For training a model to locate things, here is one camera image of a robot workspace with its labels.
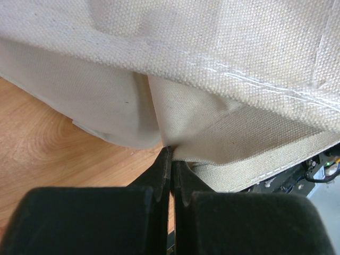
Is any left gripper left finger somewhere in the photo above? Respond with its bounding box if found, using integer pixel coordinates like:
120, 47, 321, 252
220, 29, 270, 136
1, 147, 172, 254

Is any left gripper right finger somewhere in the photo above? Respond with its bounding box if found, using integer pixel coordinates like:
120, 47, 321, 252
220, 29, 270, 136
172, 161, 335, 254

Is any beige canvas tote bag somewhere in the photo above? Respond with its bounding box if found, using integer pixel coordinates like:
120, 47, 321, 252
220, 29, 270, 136
1, 1, 339, 191

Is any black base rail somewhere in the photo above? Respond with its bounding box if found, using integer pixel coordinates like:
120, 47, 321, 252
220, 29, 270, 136
243, 144, 339, 198

